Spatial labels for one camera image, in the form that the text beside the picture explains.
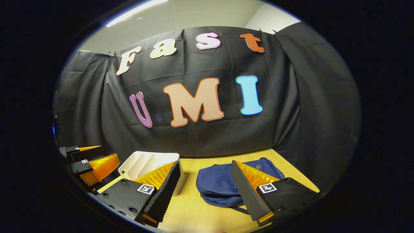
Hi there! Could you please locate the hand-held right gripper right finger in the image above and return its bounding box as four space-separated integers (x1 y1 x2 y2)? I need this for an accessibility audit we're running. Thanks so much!
230 160 321 227

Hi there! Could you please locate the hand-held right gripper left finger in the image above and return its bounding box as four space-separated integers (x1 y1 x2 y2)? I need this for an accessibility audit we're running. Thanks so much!
94 160 181 228

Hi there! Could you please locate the blue schoolbag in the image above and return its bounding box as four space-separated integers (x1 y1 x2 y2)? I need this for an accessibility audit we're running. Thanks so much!
196 157 286 216

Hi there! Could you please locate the white bookshelf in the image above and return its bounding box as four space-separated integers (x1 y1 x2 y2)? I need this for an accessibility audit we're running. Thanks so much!
118 151 186 197

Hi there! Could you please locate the black backdrop cloth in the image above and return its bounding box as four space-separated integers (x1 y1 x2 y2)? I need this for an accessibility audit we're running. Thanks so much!
53 22 362 191

